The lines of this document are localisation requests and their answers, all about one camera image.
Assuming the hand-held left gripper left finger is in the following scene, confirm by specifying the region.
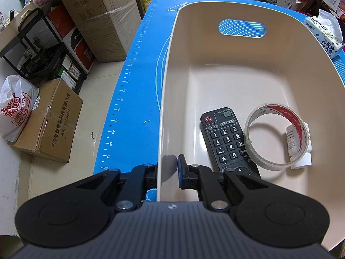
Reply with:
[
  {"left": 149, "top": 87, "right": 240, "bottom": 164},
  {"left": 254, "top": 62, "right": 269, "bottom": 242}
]
[{"left": 74, "top": 163, "right": 158, "bottom": 212}]

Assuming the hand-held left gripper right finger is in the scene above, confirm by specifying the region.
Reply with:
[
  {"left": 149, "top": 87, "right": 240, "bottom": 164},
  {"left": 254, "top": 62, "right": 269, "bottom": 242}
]
[{"left": 176, "top": 154, "right": 271, "bottom": 211}]

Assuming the black remote control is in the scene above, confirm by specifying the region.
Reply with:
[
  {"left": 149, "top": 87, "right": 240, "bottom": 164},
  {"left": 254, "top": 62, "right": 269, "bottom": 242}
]
[{"left": 200, "top": 107, "right": 260, "bottom": 178}]

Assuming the clear tape roll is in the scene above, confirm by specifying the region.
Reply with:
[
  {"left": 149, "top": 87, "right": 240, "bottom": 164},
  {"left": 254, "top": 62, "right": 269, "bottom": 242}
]
[{"left": 244, "top": 102, "right": 309, "bottom": 171}]

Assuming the beige plastic storage basket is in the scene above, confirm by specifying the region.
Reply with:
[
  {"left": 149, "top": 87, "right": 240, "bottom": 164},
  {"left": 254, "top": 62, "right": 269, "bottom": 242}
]
[{"left": 157, "top": 1, "right": 345, "bottom": 252}]

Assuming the small white bottle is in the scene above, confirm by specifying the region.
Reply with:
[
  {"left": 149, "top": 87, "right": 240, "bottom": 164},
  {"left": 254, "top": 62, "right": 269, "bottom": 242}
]
[{"left": 285, "top": 123, "right": 313, "bottom": 170}]

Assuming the blue silicone baking mat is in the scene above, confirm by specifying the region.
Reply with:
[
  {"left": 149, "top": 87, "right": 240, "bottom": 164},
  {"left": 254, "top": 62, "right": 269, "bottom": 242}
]
[{"left": 93, "top": 0, "right": 345, "bottom": 202}]

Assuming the cardboard box with black print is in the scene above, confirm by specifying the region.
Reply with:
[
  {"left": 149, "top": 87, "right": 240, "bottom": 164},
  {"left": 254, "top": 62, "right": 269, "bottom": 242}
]
[{"left": 8, "top": 78, "right": 83, "bottom": 164}]

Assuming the white and red appliance box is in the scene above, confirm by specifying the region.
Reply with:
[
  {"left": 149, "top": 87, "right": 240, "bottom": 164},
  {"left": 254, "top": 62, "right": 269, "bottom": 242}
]
[{"left": 63, "top": 26, "right": 96, "bottom": 73}]

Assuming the plastic-wrapped cardboard box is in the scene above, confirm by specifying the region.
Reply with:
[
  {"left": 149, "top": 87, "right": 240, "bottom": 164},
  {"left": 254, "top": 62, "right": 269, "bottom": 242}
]
[{"left": 77, "top": 1, "right": 142, "bottom": 63}]

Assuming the white plastic bag red print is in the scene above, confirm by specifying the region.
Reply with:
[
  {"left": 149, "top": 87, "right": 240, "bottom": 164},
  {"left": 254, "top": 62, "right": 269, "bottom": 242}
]
[{"left": 0, "top": 75, "right": 39, "bottom": 142}]

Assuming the black metal cart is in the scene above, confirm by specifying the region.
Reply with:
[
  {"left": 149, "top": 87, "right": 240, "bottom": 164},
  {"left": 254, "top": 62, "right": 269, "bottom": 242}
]
[{"left": 0, "top": 8, "right": 88, "bottom": 95}]

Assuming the white tissue pack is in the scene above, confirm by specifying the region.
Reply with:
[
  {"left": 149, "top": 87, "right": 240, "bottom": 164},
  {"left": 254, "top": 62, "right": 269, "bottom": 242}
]
[{"left": 303, "top": 9, "right": 344, "bottom": 59}]

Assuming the open cardboard box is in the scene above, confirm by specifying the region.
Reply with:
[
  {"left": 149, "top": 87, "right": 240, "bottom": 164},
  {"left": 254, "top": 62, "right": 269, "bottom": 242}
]
[{"left": 0, "top": 4, "right": 35, "bottom": 52}]

